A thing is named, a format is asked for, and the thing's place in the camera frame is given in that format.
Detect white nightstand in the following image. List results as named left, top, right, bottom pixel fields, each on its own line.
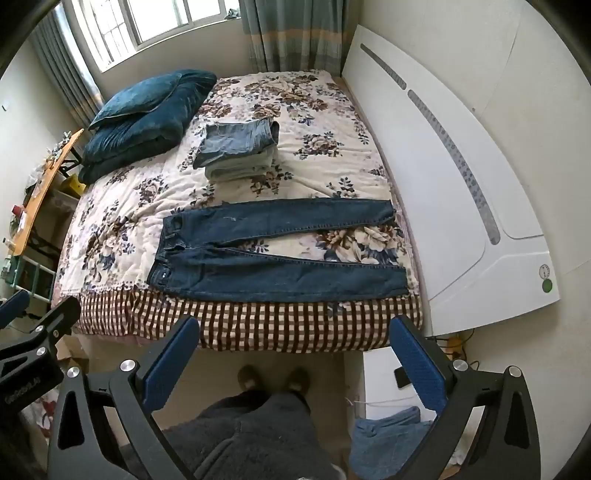
left=362, top=344, right=462, bottom=421

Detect dark blue jeans pants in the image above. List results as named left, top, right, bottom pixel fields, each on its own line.
left=147, top=198, right=409, bottom=303

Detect person's dark grey fleece clothing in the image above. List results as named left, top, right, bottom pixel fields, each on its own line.
left=161, top=390, right=342, bottom=480

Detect grey-green striped curtain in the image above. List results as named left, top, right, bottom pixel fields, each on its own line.
left=28, top=9, right=105, bottom=134
left=238, top=0, right=363, bottom=75

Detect white and green metal rack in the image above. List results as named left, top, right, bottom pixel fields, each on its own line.
left=0, top=256, right=56, bottom=305

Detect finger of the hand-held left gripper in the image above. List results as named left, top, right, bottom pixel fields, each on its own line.
left=0, top=295, right=81, bottom=370
left=0, top=290, right=31, bottom=330

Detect folded grey-blue jeans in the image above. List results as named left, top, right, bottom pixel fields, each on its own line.
left=193, top=121, right=281, bottom=169

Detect window with white frame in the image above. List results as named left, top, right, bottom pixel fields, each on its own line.
left=69, top=0, right=243, bottom=72

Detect grey-brown slipper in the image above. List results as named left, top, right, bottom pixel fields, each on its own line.
left=237, top=364, right=259, bottom=393
left=286, top=367, right=311, bottom=395

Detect floral bed blanket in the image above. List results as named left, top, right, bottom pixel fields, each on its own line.
left=51, top=69, right=423, bottom=324

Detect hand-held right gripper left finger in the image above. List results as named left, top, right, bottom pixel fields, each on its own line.
left=48, top=315, right=200, bottom=480

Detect white bed headboard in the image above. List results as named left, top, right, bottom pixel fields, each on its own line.
left=342, top=24, right=559, bottom=337

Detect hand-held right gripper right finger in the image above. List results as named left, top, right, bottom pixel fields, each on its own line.
left=389, top=316, right=542, bottom=480

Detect wooden desk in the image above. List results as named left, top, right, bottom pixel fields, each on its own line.
left=9, top=128, right=86, bottom=257

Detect teal velvet pillow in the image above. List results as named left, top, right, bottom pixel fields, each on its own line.
left=89, top=73, right=182, bottom=130

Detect blue towel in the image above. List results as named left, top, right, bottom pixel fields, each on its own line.
left=349, top=406, right=437, bottom=480

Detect teal folded quilt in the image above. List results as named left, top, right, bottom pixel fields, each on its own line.
left=78, top=69, right=218, bottom=185

